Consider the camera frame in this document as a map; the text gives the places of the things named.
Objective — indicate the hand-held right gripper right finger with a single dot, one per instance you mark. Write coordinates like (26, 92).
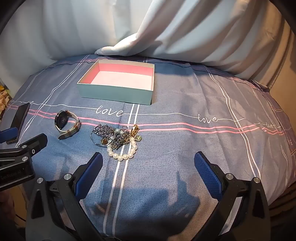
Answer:
(208, 173)

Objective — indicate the blue plaid bed sheet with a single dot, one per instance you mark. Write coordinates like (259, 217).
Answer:
(196, 143)

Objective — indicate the pale wooden clutter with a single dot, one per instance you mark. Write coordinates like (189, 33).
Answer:
(4, 99)

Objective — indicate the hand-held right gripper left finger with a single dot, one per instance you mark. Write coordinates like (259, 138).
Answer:
(92, 170)

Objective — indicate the white curtain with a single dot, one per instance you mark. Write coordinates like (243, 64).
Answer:
(185, 27)

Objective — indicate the teal box with pink lining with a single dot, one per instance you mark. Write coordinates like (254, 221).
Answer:
(115, 92)

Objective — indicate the small pale charm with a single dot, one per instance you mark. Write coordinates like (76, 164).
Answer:
(138, 138)

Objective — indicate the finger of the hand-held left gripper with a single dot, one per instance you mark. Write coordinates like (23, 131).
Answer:
(34, 143)
(19, 120)

